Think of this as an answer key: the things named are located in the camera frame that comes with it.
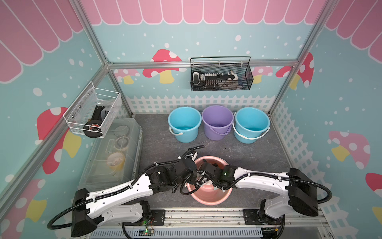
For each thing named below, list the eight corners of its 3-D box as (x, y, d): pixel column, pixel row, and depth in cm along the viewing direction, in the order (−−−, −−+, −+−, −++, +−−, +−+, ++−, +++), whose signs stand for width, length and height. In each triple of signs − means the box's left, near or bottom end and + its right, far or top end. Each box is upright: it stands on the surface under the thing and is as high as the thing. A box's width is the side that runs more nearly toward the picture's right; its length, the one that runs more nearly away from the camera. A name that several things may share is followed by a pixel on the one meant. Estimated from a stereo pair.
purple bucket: (202, 144, 104) (203, 129, 90) (201, 121, 117) (202, 105, 104) (231, 144, 104) (236, 129, 90) (227, 121, 117) (231, 105, 104)
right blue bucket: (232, 147, 102) (237, 132, 88) (227, 124, 116) (232, 107, 102) (264, 147, 102) (275, 131, 88) (256, 124, 116) (265, 107, 102)
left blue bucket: (169, 147, 102) (165, 132, 88) (173, 123, 116) (169, 106, 102) (201, 147, 102) (201, 132, 88) (200, 123, 116) (200, 106, 102)
